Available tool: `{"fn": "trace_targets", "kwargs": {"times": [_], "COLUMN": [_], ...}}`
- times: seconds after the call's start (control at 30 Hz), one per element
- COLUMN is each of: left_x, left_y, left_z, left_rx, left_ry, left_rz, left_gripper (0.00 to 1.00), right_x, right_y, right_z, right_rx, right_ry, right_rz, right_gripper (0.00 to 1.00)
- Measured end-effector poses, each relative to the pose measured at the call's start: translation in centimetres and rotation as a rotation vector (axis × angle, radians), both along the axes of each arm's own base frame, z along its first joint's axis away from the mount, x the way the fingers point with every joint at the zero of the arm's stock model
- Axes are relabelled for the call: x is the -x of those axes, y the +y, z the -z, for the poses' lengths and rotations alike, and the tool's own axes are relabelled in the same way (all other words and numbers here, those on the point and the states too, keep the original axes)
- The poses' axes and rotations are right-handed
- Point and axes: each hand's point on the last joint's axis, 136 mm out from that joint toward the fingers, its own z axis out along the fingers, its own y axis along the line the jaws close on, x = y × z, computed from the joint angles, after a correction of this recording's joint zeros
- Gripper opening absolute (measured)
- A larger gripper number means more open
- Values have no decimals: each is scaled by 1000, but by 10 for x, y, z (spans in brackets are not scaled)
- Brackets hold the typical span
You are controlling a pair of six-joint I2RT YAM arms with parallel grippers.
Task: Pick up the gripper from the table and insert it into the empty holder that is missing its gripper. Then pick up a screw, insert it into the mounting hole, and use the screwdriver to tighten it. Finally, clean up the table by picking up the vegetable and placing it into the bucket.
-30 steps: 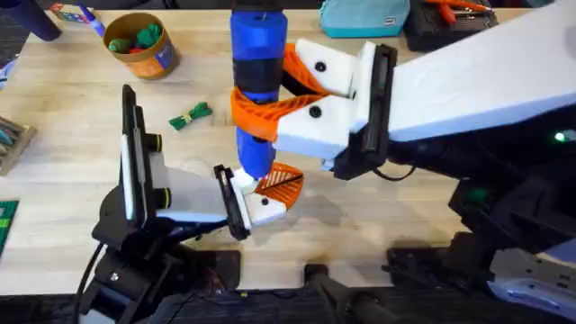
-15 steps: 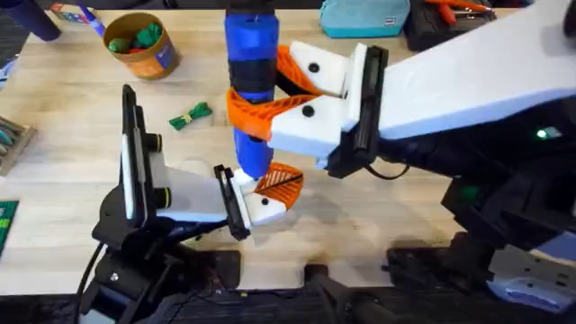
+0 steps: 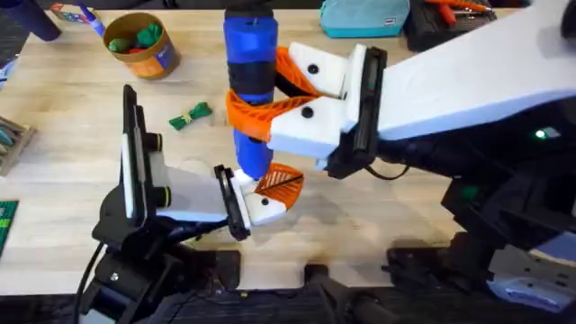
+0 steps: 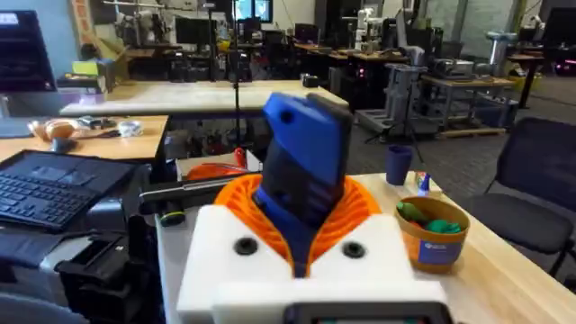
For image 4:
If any white orange right gripper left finger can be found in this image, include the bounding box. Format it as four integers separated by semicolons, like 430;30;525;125
177;174;296;316

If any white orange right gripper right finger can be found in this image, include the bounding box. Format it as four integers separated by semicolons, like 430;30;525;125
309;176;416;281

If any blue electric screwdriver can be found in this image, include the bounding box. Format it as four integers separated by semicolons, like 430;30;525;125
252;92;356;278

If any brown tub with toys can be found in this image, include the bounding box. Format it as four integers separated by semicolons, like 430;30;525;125
394;195;472;275

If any dark blue cup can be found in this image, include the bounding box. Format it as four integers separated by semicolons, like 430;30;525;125
385;144;414;186

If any wooden side desk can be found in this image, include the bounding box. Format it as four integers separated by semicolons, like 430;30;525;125
0;114;170;164

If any long pale workbench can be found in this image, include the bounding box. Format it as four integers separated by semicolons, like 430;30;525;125
59;79;350;119

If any black office chair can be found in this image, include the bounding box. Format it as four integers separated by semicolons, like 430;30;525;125
457;116;576;283

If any black laptop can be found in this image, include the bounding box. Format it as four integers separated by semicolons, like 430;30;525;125
0;149;137;234

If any black computer mouse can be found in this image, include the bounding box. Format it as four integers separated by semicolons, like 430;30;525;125
50;136;78;155

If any black tripod pole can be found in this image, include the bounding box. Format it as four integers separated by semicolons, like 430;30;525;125
229;0;243;149

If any dark computer monitor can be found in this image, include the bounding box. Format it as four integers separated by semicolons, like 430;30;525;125
0;9;59;95

